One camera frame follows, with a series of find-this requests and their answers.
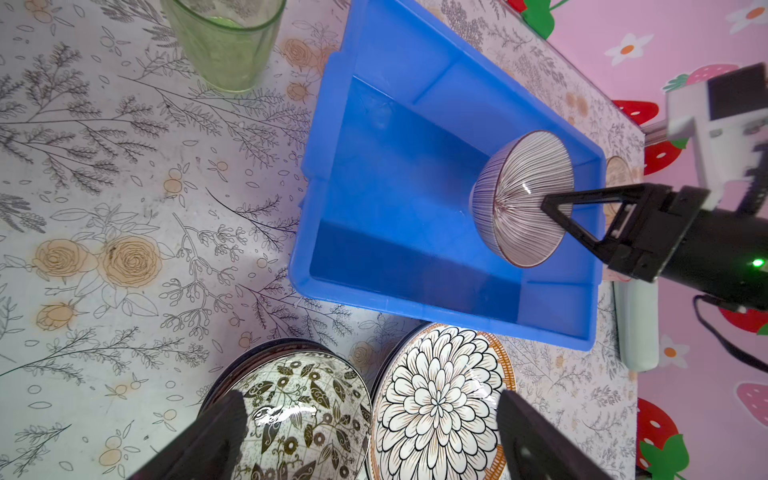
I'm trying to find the green leaf patterned bowl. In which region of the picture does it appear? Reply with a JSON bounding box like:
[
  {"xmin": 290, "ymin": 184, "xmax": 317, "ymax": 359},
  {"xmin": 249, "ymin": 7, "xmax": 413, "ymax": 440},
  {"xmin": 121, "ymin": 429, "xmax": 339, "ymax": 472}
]
[{"xmin": 201, "ymin": 338, "xmax": 372, "ymax": 479}]

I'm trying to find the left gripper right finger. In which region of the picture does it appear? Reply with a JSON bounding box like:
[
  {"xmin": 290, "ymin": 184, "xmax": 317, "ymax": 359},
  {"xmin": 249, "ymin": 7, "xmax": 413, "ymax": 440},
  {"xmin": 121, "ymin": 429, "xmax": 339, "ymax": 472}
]
[{"xmin": 496, "ymin": 390, "xmax": 610, "ymax": 480}]

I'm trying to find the grey oblong case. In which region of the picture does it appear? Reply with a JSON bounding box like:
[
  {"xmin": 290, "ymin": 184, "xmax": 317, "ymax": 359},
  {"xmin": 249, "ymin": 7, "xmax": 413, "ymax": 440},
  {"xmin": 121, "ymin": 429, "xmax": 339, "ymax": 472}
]
[{"xmin": 613, "ymin": 280, "xmax": 660, "ymax": 373}]

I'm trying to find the purple striped bowl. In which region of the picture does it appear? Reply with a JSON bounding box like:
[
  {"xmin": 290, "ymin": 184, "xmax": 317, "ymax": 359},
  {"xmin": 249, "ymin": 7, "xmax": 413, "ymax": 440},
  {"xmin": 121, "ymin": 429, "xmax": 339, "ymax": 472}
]
[{"xmin": 469, "ymin": 130, "xmax": 575, "ymax": 268}]

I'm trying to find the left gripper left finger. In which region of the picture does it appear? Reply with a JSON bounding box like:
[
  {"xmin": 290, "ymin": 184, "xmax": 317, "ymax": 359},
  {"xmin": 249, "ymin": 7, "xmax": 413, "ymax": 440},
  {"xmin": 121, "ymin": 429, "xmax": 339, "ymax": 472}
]
[{"xmin": 130, "ymin": 391, "xmax": 247, "ymax": 480}]

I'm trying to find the green glass cup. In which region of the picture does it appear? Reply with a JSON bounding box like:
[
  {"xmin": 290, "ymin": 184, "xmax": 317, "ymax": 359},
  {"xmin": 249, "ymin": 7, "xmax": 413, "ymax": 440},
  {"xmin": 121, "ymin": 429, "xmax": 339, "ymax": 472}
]
[{"xmin": 161, "ymin": 0, "xmax": 286, "ymax": 93}]

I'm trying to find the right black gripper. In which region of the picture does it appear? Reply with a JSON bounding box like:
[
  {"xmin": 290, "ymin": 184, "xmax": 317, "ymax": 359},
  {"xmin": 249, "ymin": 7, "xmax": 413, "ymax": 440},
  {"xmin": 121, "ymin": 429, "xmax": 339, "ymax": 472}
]
[{"xmin": 541, "ymin": 183, "xmax": 767, "ymax": 311}]

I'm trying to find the blue plastic bin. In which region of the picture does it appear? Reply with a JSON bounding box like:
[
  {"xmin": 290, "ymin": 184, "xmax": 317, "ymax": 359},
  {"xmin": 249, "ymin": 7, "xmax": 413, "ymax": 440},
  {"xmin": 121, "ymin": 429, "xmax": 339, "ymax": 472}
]
[{"xmin": 289, "ymin": 1, "xmax": 606, "ymax": 351}]

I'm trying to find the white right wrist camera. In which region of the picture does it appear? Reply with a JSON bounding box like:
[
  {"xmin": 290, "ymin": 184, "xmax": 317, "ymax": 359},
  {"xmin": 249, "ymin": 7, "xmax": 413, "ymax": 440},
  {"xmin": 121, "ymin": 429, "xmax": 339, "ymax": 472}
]
[{"xmin": 643, "ymin": 63, "xmax": 767, "ymax": 210}]

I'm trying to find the large floral patterned plate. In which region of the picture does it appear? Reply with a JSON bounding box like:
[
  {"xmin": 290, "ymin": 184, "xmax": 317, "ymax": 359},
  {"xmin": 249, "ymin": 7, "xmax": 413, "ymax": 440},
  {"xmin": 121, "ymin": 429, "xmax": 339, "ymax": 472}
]
[{"xmin": 365, "ymin": 324, "xmax": 516, "ymax": 479}]

